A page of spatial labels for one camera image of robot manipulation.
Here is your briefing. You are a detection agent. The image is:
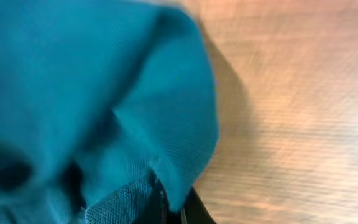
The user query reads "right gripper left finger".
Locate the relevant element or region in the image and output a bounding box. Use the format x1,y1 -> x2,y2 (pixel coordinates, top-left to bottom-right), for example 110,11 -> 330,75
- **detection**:
132,180 -> 168,224

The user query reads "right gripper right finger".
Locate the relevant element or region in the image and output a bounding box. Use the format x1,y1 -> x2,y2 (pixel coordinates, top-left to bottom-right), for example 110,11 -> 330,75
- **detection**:
181,188 -> 216,224

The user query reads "blue t-shirt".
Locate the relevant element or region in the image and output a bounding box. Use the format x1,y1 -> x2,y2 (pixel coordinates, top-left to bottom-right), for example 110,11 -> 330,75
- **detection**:
0,0 -> 218,223

